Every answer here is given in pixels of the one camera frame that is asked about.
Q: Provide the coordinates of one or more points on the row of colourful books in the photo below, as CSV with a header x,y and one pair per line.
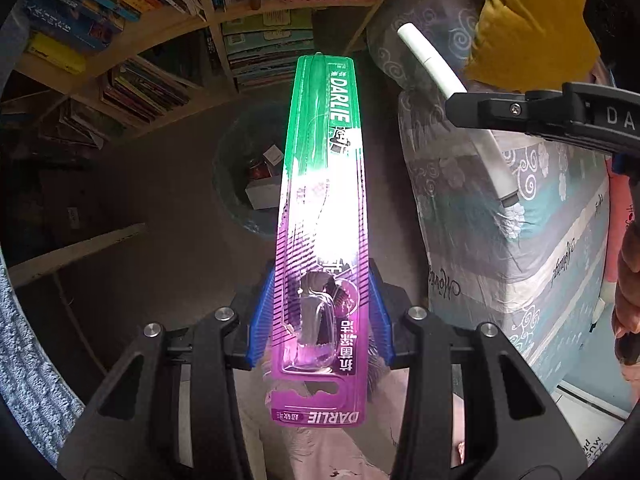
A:
x,y
100,5

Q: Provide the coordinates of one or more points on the yellow cushion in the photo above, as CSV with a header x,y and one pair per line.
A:
x,y
530,25

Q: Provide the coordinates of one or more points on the person's right hand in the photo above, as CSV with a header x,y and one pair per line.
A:
x,y
630,300

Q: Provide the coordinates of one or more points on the white printed box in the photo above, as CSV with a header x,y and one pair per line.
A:
x,y
585,420

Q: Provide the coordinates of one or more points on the purple green toothbrush package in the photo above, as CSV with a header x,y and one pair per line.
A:
x,y
320,220

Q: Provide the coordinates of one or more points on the brown cardboard box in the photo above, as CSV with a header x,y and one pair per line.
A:
x,y
70,205

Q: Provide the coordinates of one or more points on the wooden plank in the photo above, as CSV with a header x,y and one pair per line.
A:
x,y
75,255

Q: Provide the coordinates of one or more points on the small white box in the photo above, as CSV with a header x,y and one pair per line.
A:
x,y
274,155

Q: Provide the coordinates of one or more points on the red wrapper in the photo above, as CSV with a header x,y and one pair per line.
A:
x,y
259,170

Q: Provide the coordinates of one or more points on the white toothbrush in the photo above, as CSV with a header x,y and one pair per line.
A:
x,y
430,60

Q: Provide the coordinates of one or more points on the dark green trash bin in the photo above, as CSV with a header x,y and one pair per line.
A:
x,y
230,195

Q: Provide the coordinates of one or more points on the floral patterned mattress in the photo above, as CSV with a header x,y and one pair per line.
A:
x,y
525,250

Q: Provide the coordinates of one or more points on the blue knitted blanket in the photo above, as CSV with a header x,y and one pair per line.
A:
x,y
30,360

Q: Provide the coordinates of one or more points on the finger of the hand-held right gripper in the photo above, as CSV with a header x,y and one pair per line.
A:
x,y
622,165
540,112

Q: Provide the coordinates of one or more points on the wooden bookshelf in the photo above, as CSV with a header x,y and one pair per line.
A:
x,y
215,35

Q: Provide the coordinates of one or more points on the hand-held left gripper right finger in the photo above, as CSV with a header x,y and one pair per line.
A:
x,y
381,310

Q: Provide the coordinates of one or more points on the stack of green workbooks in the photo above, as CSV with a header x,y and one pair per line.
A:
x,y
265,45

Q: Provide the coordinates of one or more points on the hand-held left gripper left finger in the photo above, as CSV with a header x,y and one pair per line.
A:
x,y
260,310

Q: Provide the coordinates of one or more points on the leaning pile of books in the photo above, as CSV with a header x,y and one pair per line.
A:
x,y
145,90

